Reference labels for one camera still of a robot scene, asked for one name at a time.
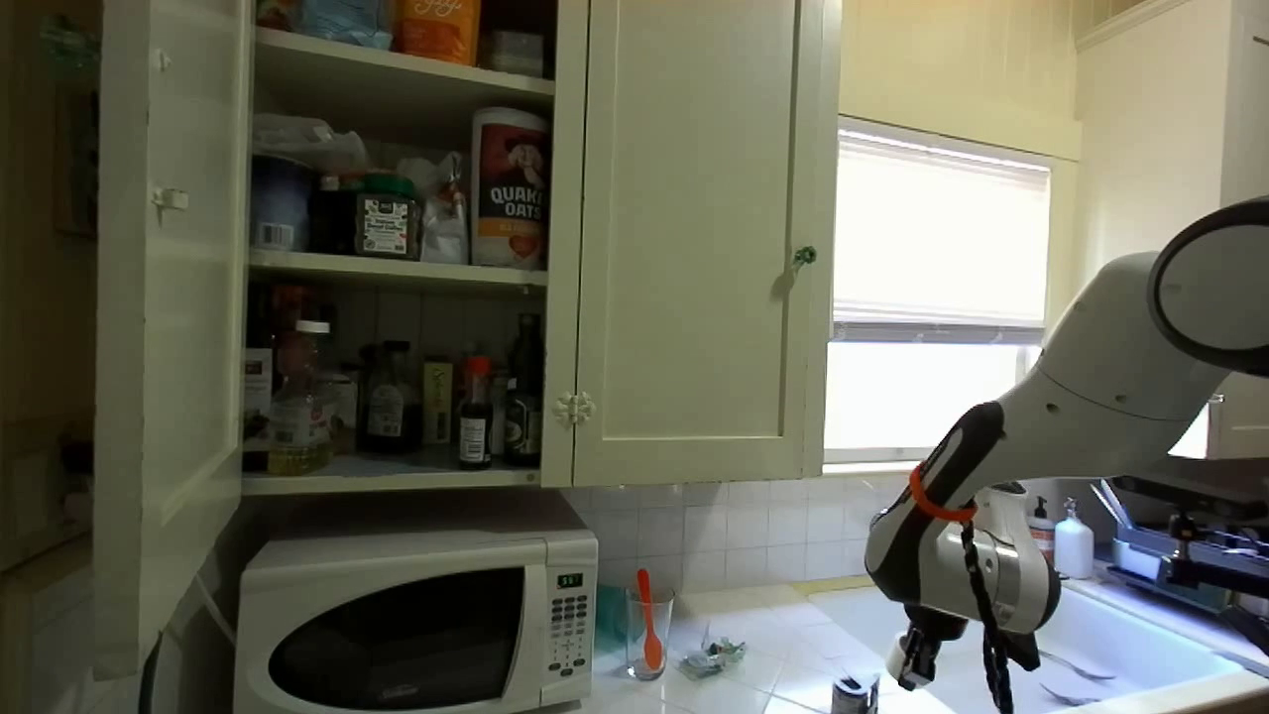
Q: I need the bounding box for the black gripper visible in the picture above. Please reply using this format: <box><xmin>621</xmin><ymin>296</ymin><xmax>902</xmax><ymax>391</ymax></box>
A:
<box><xmin>889</xmin><ymin>607</ymin><xmax>962</xmax><ymax>690</ymax></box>

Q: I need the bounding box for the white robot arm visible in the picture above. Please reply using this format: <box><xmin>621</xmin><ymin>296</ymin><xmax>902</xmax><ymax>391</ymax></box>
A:
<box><xmin>863</xmin><ymin>198</ymin><xmax>1269</xmax><ymax>709</ymax></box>

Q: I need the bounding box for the blue tape dispenser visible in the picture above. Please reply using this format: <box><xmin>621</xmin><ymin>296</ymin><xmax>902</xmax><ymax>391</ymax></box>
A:
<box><xmin>831</xmin><ymin>676</ymin><xmax>878</xmax><ymax>714</ymax></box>

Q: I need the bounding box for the open cabinet door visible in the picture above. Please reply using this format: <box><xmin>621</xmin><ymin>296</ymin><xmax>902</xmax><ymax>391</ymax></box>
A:
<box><xmin>91</xmin><ymin>0</ymin><xmax>253</xmax><ymax>677</ymax></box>

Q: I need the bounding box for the brown soap bottle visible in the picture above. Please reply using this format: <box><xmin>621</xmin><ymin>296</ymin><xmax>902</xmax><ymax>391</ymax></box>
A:
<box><xmin>1025</xmin><ymin>496</ymin><xmax>1056</xmax><ymax>557</ymax></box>

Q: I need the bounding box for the white soap bottle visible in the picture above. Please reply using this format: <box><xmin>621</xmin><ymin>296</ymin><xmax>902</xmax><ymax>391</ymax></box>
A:
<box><xmin>1056</xmin><ymin>510</ymin><xmax>1095</xmax><ymax>580</ymax></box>

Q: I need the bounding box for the white kitchen sink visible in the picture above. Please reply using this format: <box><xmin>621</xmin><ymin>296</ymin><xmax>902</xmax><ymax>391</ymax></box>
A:
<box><xmin>799</xmin><ymin>580</ymin><xmax>1269</xmax><ymax>714</ymax></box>

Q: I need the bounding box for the clear drinking glass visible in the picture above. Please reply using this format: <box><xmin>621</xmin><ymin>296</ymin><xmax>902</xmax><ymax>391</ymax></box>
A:
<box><xmin>621</xmin><ymin>594</ymin><xmax>675</xmax><ymax>681</ymax></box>

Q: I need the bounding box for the orange spatula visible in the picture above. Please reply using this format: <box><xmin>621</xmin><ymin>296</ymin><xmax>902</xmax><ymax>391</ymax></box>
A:
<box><xmin>634</xmin><ymin>566</ymin><xmax>667</xmax><ymax>676</ymax></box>

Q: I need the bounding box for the white window blind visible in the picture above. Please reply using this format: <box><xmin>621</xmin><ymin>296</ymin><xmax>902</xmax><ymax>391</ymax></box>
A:
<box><xmin>831</xmin><ymin>128</ymin><xmax>1052</xmax><ymax>330</ymax></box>

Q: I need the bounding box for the tall dark bottle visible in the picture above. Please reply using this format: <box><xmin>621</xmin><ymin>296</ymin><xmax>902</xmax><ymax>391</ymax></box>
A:
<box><xmin>502</xmin><ymin>315</ymin><xmax>541</xmax><ymax>468</ymax></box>

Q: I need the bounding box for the dark sauce bottle red cap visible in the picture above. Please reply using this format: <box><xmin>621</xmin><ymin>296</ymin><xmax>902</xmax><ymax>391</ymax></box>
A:
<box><xmin>455</xmin><ymin>352</ymin><xmax>490</xmax><ymax>468</ymax></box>

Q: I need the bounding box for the white microwave oven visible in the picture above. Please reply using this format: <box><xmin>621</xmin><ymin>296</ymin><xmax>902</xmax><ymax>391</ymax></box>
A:
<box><xmin>233</xmin><ymin>529</ymin><xmax>597</xmax><ymax>714</ymax></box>

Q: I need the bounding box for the cream upper cabinet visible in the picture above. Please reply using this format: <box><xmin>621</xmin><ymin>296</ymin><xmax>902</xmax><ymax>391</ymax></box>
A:
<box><xmin>91</xmin><ymin>0</ymin><xmax>845</xmax><ymax>677</ymax></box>

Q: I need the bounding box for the dark glass jar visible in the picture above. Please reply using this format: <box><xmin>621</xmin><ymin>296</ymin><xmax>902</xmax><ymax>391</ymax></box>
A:
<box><xmin>360</xmin><ymin>342</ymin><xmax>412</xmax><ymax>451</ymax></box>

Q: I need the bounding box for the oats canister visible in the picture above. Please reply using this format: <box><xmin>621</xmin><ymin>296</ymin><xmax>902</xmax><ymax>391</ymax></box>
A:
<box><xmin>470</xmin><ymin>107</ymin><xmax>548</xmax><ymax>271</ymax></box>

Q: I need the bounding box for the yellow liquid bottle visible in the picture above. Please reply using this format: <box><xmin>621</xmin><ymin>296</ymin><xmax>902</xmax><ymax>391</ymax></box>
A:
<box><xmin>270</xmin><ymin>316</ymin><xmax>327</xmax><ymax>476</ymax></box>

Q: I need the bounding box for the green lid spice jar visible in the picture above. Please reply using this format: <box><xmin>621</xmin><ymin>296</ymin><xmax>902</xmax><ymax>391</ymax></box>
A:
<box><xmin>356</xmin><ymin>173</ymin><xmax>416</xmax><ymax>259</ymax></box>

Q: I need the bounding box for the orange snack bag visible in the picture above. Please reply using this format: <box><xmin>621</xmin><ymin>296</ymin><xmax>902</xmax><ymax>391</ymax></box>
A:
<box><xmin>395</xmin><ymin>0</ymin><xmax>482</xmax><ymax>65</ymax></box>

